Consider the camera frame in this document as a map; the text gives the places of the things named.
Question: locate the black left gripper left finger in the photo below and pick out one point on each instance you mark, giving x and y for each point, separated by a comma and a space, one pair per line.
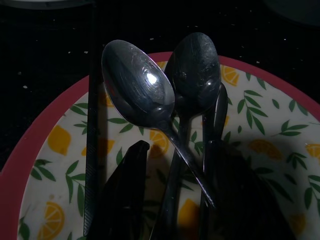
125, 195

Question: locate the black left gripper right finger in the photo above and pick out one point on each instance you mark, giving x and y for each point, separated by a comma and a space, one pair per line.
240, 200

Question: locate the shiny steel spoon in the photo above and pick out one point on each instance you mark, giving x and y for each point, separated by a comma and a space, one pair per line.
135, 82

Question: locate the dark scratched steel spoon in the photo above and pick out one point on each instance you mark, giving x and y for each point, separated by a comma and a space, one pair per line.
197, 67

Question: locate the black chopstick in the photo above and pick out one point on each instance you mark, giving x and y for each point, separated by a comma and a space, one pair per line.
91, 150

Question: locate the lemon print plate red rim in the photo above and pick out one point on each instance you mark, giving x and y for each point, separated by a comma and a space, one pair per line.
275, 120

